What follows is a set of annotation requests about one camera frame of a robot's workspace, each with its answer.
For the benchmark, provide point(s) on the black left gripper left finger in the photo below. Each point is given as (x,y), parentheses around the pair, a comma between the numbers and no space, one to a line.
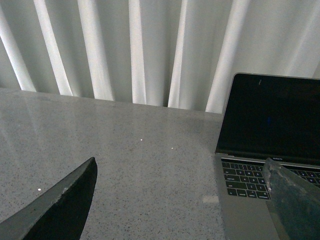
(58,214)

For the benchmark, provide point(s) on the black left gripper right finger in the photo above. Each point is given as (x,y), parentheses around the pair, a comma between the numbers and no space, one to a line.
(295,203)

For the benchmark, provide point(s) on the white pleated curtain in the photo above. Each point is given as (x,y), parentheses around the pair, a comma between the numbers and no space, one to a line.
(172,53)

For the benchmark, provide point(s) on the grey laptop computer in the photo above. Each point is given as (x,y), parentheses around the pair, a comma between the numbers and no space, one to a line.
(266,117)

